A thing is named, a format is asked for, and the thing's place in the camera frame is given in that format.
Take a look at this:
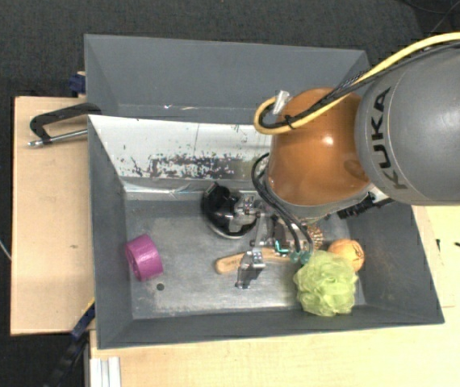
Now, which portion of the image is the pale wood board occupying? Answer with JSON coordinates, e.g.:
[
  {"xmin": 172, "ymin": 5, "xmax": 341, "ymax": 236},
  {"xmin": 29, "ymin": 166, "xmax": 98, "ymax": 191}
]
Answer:
[{"xmin": 10, "ymin": 95, "xmax": 96, "ymax": 336}]

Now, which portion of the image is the orange ball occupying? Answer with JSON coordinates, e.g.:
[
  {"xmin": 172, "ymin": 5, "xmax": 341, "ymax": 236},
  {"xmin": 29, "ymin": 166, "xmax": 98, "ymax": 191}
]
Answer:
[{"xmin": 327, "ymin": 238, "xmax": 366, "ymax": 273}]

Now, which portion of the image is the grey metal bin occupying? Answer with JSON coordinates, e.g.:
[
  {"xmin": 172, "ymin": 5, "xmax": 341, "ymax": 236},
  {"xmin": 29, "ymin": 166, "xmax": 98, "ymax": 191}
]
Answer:
[{"xmin": 83, "ymin": 33, "xmax": 445, "ymax": 351}]

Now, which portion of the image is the black round cup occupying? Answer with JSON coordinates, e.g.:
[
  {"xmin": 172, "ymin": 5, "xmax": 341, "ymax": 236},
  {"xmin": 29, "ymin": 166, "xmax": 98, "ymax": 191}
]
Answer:
[{"xmin": 200, "ymin": 181, "xmax": 258, "ymax": 240}]

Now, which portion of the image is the green mesh bath sponge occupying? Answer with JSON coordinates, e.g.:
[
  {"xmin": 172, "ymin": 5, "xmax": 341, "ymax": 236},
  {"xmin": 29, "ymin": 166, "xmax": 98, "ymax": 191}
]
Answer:
[{"xmin": 292, "ymin": 251, "xmax": 359, "ymax": 318}]

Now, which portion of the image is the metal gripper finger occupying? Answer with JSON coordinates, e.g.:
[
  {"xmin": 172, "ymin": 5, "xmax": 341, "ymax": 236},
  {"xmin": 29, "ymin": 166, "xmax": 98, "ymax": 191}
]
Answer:
[
  {"xmin": 235, "ymin": 249, "xmax": 267, "ymax": 290},
  {"xmin": 228, "ymin": 193, "xmax": 262, "ymax": 234}
]

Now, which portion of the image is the purple plastic ring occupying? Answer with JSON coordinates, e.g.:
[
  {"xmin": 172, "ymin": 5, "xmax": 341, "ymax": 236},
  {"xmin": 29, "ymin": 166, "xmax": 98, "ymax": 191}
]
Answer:
[{"xmin": 123, "ymin": 233, "xmax": 165, "ymax": 282}]

